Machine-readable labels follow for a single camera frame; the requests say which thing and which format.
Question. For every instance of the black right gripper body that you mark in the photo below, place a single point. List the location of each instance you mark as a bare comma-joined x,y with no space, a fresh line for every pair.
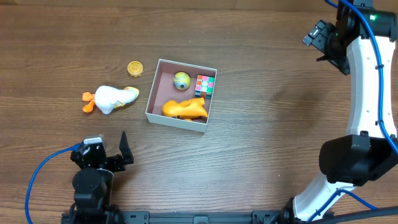
330,50

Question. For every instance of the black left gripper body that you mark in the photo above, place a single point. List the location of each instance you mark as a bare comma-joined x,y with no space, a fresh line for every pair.
111,162

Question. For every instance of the white plush duck toy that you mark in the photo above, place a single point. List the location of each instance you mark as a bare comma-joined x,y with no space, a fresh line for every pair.
107,98

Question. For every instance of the orange rubber toy figure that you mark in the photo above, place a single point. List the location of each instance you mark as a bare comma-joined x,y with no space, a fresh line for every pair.
187,110

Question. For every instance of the small orange round wheel toy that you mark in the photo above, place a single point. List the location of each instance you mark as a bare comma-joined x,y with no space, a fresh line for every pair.
135,68

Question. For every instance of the yellow ball with grey stripes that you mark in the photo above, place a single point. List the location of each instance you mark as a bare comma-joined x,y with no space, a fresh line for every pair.
181,81

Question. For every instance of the colourful puzzle cube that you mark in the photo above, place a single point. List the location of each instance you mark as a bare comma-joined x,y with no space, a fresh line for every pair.
204,86

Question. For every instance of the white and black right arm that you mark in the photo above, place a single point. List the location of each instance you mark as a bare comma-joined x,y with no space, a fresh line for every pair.
360,44

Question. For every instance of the white cardboard box pink inside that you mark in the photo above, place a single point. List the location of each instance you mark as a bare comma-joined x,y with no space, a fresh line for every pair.
163,90

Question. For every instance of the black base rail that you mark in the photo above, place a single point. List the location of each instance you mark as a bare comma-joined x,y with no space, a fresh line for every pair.
256,216

